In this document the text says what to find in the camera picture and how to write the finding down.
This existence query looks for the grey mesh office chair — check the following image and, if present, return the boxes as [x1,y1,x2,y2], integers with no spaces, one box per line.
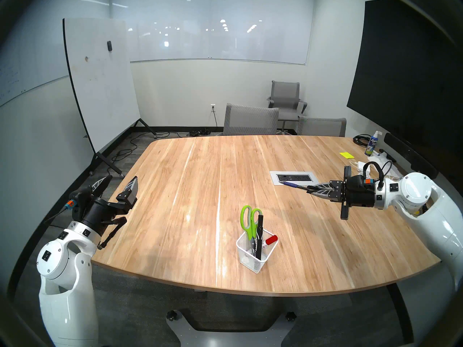
[223,103,280,136]
[297,115,347,137]

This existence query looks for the mobile whiteboard on stand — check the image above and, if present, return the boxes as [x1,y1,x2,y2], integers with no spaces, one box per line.
[63,18,158,177]

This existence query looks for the wide glass wall whiteboard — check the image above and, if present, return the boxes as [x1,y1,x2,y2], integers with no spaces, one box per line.
[109,0,312,65]

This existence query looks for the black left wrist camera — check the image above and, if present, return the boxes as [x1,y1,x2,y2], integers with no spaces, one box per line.
[68,185,93,214]

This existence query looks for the large black wall screen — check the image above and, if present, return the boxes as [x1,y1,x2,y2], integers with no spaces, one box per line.
[347,0,463,188]

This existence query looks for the wall whiteboard with writing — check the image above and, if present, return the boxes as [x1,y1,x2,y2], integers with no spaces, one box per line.
[0,0,112,108]

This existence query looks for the grey table power outlet box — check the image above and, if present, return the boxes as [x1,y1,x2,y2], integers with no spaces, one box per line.
[270,171,321,186]

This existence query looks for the blue ballpoint pen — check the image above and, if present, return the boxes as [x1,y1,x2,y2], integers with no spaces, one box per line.
[279,181,312,191]

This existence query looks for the grey office chair with armrests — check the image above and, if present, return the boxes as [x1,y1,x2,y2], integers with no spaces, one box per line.
[267,81,308,134]

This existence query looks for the long black floor cable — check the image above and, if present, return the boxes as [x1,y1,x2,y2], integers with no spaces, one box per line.
[105,131,181,177]

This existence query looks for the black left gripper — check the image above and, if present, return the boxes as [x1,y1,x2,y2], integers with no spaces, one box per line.
[80,174,140,235]

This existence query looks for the black video sound bar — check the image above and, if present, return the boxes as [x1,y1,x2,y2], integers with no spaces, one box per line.
[383,133,439,181]

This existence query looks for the black left gripper cable loop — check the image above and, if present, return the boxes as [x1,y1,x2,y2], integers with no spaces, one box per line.
[97,216,128,250]

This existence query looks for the white wire mesh pen holder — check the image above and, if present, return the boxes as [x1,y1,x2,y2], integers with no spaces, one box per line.
[236,227,279,274]

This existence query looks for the white crumpled tissue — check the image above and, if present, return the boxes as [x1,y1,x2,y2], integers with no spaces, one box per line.
[370,153,400,175]

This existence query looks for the green handled scissors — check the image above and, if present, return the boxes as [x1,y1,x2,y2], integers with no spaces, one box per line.
[241,205,264,242]

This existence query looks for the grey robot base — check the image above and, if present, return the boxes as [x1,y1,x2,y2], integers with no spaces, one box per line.
[166,308,297,347]

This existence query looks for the thin black left camera cable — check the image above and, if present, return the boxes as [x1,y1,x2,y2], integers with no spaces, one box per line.
[43,204,73,228]

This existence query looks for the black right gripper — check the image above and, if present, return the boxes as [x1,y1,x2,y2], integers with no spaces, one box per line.
[307,166,375,221]

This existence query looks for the black permanent marker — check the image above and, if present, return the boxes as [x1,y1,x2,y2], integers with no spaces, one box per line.
[254,215,264,260]

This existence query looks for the black right camera cable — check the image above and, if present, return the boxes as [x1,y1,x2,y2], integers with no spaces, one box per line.
[362,160,394,191]

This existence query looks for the whiteboard cleaner spray bottle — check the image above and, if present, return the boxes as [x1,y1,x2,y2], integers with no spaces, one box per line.
[365,130,382,156]

